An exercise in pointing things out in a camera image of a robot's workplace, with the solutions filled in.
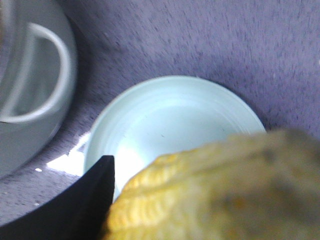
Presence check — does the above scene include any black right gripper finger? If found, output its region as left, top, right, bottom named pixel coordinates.
left=0, top=155, right=115, bottom=240

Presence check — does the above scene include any yellow corn cob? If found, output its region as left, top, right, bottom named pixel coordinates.
left=100, top=129, right=320, bottom=240

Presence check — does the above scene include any mint green plate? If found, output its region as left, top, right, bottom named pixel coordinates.
left=84, top=75, right=265, bottom=197

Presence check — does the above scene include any sage green electric pot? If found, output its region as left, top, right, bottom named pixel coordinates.
left=0, top=0, right=77, bottom=177

